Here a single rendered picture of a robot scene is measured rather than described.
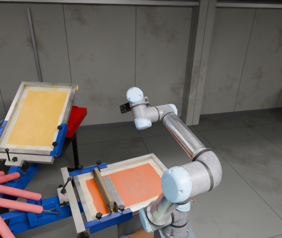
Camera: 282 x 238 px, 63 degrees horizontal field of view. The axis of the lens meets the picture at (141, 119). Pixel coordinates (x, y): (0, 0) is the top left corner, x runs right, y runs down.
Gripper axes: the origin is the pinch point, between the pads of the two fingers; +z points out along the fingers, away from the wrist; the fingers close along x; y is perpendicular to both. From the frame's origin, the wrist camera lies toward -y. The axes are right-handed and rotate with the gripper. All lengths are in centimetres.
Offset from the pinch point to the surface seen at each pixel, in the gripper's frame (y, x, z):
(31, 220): -90, -48, 18
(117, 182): -38, -40, 61
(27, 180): -114, -18, 57
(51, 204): -79, -41, 25
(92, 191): -56, -41, 50
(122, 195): -33, -50, 49
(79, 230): -56, -60, 11
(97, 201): -51, -49, 42
